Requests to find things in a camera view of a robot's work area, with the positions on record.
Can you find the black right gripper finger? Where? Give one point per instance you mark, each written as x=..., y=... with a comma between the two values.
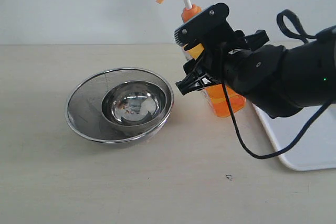
x=197, y=78
x=256, y=40

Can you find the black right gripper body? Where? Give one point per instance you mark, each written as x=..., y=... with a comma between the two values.
x=214, y=57

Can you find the orange pump soap bottle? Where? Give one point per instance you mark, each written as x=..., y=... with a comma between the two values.
x=214, y=94

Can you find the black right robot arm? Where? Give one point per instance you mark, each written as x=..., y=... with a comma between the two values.
x=278, y=80

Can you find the small steel inner bowl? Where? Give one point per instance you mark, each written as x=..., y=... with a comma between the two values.
x=134, y=106

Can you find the steel mesh strainer basket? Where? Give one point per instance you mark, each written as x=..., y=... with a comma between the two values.
x=83, y=107

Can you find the white rectangular plastic tray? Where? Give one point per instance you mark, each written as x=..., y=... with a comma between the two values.
x=315, y=150

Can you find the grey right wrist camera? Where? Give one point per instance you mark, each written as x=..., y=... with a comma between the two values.
x=209, y=27

